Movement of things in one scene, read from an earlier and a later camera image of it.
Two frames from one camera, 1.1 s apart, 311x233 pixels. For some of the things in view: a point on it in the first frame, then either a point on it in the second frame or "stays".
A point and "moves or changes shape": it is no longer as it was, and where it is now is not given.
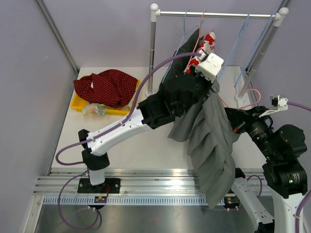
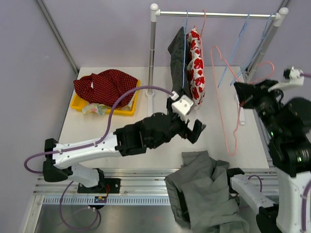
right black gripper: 241,120 -> 248,93
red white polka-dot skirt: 108,88 stays
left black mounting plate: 85,187 stays
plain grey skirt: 210,128 -> 201,195
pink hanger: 260,96 moves or changes shape
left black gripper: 206,81 -> 186,132
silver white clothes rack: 279,17 stays
